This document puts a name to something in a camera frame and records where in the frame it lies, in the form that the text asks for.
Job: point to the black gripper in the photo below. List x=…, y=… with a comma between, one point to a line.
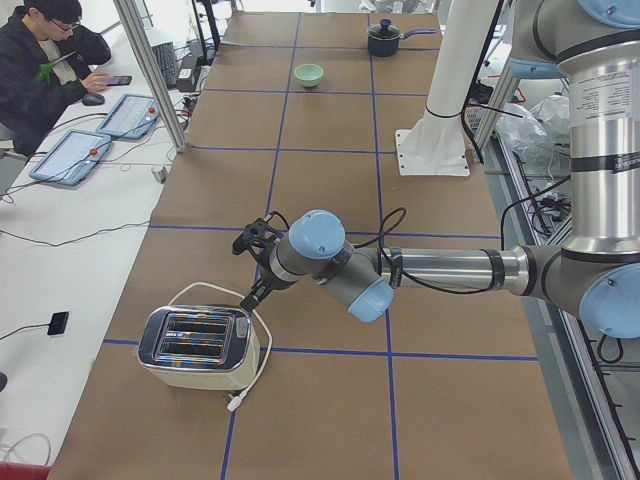
x=267, y=280

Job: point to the green bowl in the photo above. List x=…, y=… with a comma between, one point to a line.
x=309, y=75

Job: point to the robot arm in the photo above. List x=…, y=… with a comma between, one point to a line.
x=593, y=275

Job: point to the cream silver toaster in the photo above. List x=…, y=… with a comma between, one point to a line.
x=210, y=347

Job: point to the small black box device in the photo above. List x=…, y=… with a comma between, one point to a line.
x=58, y=323

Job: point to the blue teach pendant far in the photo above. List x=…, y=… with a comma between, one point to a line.
x=131, y=118

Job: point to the blue teach pendant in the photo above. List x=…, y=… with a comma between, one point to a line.
x=72, y=158
x=131, y=118

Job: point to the blue teach pendant near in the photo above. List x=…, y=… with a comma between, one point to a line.
x=72, y=158

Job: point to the black keyboard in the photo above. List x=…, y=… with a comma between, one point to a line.
x=165, y=57

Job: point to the black smartphone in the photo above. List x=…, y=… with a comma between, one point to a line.
x=118, y=80

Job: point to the black computer mouse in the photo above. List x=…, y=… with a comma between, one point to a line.
x=93, y=99

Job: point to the dark blue saucepan with lid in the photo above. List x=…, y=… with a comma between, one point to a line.
x=384, y=37

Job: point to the clear plastic bag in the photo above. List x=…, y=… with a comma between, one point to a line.
x=540, y=137

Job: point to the seated person in black jacket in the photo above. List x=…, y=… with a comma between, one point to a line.
x=47, y=57

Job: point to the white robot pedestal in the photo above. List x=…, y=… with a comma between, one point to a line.
x=435, y=146

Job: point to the aluminium frame post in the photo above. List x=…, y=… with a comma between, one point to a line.
x=133, y=26

